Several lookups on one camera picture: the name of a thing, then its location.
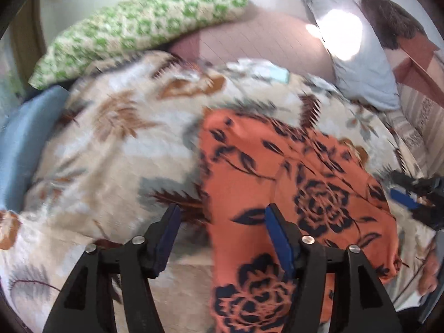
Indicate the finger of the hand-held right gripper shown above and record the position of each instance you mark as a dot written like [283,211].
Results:
[407,179]
[404,198]

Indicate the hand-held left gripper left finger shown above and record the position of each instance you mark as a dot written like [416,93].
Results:
[170,236]

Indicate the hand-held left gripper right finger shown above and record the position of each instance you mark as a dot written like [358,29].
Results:
[279,239]

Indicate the orange floral garment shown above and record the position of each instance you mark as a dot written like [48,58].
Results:
[249,180]

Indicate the person's right hand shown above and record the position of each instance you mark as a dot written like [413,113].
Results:
[429,270]

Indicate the striped beige sheet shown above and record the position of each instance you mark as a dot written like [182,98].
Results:
[416,125]

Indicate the leaf print blanket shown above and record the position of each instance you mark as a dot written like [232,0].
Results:
[114,166]

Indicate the grey pillow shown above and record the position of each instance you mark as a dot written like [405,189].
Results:
[367,73]

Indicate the brown fuzzy cushion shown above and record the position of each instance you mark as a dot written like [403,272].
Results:
[388,17]

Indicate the white and teal small cloth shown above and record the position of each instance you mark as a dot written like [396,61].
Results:
[277,74]

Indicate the blue pillow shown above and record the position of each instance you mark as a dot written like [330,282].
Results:
[24,138]

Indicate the green checkered pillow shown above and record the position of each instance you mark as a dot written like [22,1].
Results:
[138,24]

